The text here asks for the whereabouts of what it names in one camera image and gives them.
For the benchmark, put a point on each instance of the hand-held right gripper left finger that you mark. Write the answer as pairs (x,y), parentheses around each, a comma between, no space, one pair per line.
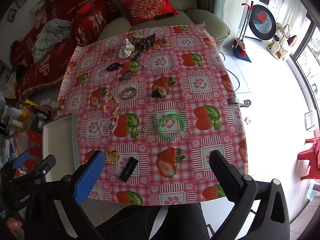
(90,177)

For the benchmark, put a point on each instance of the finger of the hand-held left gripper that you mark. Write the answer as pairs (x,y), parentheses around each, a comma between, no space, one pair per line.
(46,165)
(22,160)

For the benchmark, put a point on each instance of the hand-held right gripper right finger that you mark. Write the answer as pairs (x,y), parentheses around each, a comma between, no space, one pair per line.
(225,170)

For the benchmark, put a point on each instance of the white shallow tray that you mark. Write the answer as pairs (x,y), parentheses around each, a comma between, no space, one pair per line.
(60,142)

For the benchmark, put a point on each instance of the silver star hair pin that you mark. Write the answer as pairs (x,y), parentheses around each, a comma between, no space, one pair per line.
(178,135)

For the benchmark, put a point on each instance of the green translucent bangle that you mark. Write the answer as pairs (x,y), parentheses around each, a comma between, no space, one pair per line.
(163,134)

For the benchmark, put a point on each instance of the black claw hair clip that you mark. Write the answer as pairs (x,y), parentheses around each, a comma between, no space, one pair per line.
(156,92)

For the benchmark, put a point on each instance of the person's left hand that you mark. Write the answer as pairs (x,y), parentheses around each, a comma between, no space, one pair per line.
(13,224)

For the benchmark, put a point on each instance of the red packet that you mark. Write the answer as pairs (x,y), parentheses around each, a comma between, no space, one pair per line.
(35,137)

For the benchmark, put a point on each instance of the black snap hair clip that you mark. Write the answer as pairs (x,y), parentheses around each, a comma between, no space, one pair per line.
(127,170)

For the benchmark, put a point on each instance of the yellow packet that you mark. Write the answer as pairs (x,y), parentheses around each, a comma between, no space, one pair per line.
(28,108)

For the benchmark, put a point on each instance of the metal table clamp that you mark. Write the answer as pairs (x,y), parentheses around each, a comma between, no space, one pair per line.
(61,105)
(243,103)

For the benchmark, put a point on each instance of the beige rabbit hair clip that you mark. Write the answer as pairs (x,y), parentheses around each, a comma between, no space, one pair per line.
(140,134)

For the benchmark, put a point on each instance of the strawberry print pink tablecloth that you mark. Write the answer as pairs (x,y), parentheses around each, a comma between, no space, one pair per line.
(190,100)

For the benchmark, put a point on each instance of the silver metal hair clip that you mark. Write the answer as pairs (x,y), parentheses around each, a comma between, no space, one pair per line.
(156,125)

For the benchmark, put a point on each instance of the red plastic stool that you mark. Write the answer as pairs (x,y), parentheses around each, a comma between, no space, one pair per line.
(310,155)

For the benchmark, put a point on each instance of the pale blue stool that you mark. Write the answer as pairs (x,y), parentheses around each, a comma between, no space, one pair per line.
(313,190)

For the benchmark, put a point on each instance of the red broom with dustpan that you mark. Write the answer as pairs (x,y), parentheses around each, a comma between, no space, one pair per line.
(240,51)

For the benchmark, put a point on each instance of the small metal earrings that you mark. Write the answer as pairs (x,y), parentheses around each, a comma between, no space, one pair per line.
(144,66)

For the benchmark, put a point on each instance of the grey crumpled cloth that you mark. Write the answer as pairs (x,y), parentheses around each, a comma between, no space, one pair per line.
(50,37)

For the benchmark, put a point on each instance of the white scrunchie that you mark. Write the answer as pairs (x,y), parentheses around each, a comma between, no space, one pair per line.
(125,51)

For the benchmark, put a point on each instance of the white small rack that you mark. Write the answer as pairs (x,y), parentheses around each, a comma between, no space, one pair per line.
(280,43)

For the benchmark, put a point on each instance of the leopard print scrunchie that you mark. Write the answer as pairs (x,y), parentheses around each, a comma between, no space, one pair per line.
(142,41)

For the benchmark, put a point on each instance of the red printed blanket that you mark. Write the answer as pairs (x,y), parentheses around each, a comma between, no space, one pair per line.
(87,22)

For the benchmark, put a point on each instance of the white washing machine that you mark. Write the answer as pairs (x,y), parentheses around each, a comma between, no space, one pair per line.
(265,20)

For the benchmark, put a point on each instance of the thin grey pole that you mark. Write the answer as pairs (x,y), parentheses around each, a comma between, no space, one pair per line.
(93,2)

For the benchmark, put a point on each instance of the red embroidered pillow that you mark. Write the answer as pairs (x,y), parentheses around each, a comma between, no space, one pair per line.
(147,6)

